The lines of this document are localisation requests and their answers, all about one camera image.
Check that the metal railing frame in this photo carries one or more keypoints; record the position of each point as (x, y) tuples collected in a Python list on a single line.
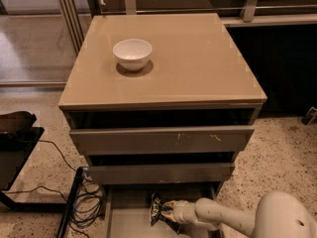
[(235, 13)]

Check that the white ceramic bowl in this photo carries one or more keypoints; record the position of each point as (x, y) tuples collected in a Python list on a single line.
[(132, 54)]

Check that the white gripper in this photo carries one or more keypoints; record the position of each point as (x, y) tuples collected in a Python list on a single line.
[(183, 211)]

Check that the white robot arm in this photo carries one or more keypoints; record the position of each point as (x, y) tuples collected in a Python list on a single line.
[(278, 215)]

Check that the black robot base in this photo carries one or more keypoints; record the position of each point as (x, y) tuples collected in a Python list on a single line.
[(18, 139)]

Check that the blue chip bag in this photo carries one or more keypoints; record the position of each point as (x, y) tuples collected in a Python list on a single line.
[(156, 209)]

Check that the small dark floor object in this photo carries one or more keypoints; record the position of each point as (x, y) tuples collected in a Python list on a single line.
[(309, 116)]

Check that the open bottom drawer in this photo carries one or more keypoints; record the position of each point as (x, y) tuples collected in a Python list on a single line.
[(127, 212)]

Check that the tan drawer cabinet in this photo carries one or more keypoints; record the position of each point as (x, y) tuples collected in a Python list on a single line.
[(196, 77)]

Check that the middle drawer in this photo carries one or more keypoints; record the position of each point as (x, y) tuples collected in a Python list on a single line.
[(175, 173)]

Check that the top drawer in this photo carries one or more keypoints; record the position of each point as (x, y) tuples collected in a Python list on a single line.
[(177, 140)]

